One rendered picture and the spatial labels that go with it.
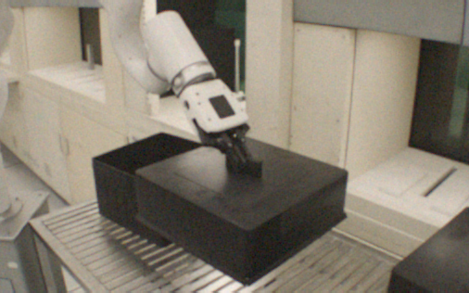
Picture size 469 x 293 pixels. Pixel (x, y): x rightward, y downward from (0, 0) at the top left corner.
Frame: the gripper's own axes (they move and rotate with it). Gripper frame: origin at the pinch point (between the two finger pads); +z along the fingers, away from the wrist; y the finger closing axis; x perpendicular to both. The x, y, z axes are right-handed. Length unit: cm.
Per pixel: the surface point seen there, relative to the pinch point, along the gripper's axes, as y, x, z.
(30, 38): 54, 170, -168
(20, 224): -24, 66, -21
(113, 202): -2.5, 48.1, -12.7
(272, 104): 34.3, 15.3, -13.6
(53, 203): 43, 224, -71
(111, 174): -2.6, 41.5, -18.1
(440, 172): 69, 2, 27
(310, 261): 20.4, 19.1, 25.5
